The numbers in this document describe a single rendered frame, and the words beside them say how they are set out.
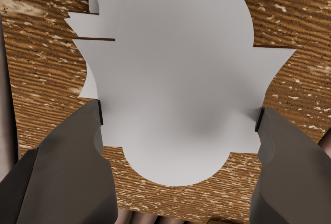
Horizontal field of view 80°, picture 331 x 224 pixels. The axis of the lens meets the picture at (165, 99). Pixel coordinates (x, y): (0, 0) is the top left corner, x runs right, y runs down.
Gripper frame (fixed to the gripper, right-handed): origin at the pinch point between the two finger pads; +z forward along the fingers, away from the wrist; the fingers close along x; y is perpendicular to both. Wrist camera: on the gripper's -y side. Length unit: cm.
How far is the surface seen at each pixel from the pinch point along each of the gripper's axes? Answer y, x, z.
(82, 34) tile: -2.9, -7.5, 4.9
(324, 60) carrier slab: -0.9, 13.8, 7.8
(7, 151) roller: 15.3, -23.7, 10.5
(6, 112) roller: 8.5, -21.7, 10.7
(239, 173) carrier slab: 14.4, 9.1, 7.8
